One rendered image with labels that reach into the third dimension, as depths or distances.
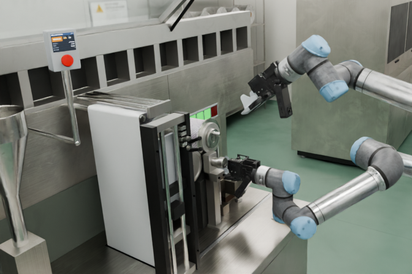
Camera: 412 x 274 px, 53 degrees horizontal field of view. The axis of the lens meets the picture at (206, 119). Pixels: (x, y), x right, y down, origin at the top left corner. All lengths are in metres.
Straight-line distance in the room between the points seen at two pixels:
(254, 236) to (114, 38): 0.90
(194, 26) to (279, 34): 4.47
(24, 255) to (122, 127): 0.45
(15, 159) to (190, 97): 1.06
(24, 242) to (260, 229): 0.85
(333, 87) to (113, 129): 0.69
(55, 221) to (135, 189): 0.34
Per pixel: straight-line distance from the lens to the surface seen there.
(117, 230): 1.56
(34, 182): 1.49
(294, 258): 1.84
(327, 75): 1.25
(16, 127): 1.08
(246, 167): 1.58
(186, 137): 1.23
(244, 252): 1.54
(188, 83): 1.96
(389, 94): 1.32
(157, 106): 1.28
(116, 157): 1.40
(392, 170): 1.56
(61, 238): 1.63
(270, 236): 1.62
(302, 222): 1.43
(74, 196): 1.60
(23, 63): 1.41
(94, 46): 1.56
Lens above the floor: 1.79
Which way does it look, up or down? 17 degrees down
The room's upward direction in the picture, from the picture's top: 3 degrees counter-clockwise
